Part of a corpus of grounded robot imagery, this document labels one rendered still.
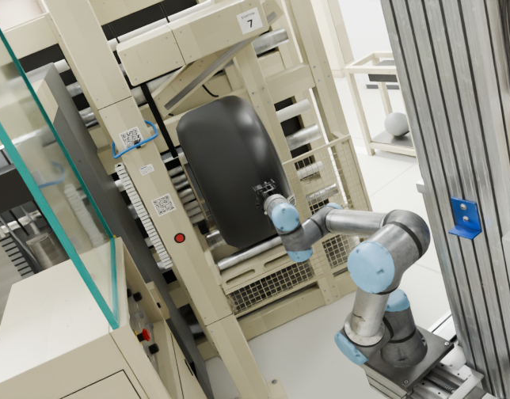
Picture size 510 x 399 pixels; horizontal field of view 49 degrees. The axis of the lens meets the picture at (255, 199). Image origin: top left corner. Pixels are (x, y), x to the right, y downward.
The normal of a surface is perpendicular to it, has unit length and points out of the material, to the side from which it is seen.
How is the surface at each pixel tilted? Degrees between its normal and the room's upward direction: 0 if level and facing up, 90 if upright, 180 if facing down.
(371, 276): 84
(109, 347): 90
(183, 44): 90
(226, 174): 67
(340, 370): 0
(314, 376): 0
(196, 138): 36
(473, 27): 90
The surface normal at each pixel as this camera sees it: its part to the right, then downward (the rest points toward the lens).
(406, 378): -0.33, -0.84
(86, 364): 0.25, 0.36
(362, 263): -0.76, 0.42
